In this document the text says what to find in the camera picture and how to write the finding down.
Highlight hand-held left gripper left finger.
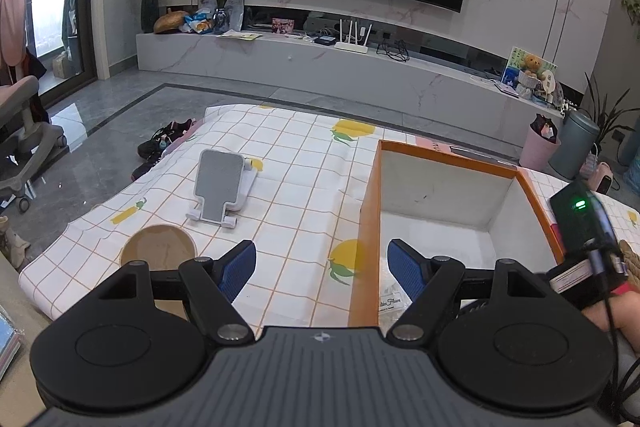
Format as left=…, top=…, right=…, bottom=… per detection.
left=92, top=239, right=258, bottom=345

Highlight black cable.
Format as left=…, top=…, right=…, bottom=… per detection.
left=587, top=247, right=632, bottom=413

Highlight pink space heater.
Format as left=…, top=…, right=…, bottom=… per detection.
left=589, top=161, right=614, bottom=196

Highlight colourful picture card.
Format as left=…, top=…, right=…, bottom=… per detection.
left=501, top=46, right=559, bottom=104

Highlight grey trash can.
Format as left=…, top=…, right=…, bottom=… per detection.
left=548, top=109, right=600, bottom=180

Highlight black sneaker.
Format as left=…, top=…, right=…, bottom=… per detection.
left=130, top=156, right=167, bottom=181
left=137, top=118, right=194, bottom=158

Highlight grey pink office chair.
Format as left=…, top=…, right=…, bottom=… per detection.
left=0, top=0, right=69, bottom=214

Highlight orange cardboard box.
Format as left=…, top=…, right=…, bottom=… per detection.
left=348, top=139, right=569, bottom=328

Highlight clear plastic packet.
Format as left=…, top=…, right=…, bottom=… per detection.
left=377, top=289, right=417, bottom=316

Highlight grey white phone stand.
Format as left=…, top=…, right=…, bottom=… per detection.
left=185, top=149, right=259, bottom=229

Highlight pink waste bin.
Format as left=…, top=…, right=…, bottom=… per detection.
left=519, top=114, right=562, bottom=170

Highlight pink poster mat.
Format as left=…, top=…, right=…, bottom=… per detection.
left=415, top=136, right=520, bottom=168

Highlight white router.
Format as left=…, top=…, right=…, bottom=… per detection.
left=333, top=19, right=375, bottom=54

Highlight black wire holder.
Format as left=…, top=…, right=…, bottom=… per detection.
left=375, top=39, right=410, bottom=63

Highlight hanging green plant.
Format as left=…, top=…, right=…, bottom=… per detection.
left=620, top=0, right=640, bottom=42

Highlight brown teddy bear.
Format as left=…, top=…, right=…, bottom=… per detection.
left=520, top=54, right=546, bottom=80

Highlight person's right forearm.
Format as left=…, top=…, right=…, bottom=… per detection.
left=584, top=284, right=640, bottom=344

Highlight snack bags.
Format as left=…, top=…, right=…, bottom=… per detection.
left=182, top=9, right=217, bottom=36

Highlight beige shoe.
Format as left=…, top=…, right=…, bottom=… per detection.
left=0, top=216, right=32, bottom=267

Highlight round wooden coaster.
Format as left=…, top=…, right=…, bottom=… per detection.
left=120, top=223, right=197, bottom=278

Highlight blue plastic packet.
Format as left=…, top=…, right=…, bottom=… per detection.
left=0, top=307, right=22, bottom=380

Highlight marble television cabinet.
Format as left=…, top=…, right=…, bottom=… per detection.
left=136, top=29, right=567, bottom=148

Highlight brown wooden ornament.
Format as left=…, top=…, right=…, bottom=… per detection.
left=153, top=8, right=189, bottom=35

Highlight tall green floor plant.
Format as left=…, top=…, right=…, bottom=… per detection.
left=575, top=73, right=640, bottom=150

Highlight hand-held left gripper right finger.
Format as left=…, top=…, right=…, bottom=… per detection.
left=387, top=238, right=557, bottom=344

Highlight loose papers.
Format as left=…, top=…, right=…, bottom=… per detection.
left=217, top=29, right=264, bottom=42

